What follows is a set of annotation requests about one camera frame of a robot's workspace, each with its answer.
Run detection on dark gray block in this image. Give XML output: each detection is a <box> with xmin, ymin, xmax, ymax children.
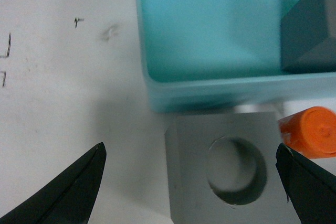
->
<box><xmin>280</xmin><ymin>0</ymin><xmax>335</xmax><ymax>73</ymax></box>

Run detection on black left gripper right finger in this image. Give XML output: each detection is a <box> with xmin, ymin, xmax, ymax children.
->
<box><xmin>276</xmin><ymin>143</ymin><xmax>335</xmax><ymax>223</ymax></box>

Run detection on orange cylinder part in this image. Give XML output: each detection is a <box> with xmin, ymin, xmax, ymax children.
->
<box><xmin>278</xmin><ymin>106</ymin><xmax>335</xmax><ymax>159</ymax></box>

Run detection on gray block with round hole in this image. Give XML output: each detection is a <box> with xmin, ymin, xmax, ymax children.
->
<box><xmin>165</xmin><ymin>112</ymin><xmax>300</xmax><ymax>223</ymax></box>

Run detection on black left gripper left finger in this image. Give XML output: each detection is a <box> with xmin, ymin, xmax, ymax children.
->
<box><xmin>1</xmin><ymin>142</ymin><xmax>107</xmax><ymax>223</ymax></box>

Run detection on blue plastic box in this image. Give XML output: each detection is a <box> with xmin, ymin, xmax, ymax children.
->
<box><xmin>136</xmin><ymin>0</ymin><xmax>335</xmax><ymax>113</ymax></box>

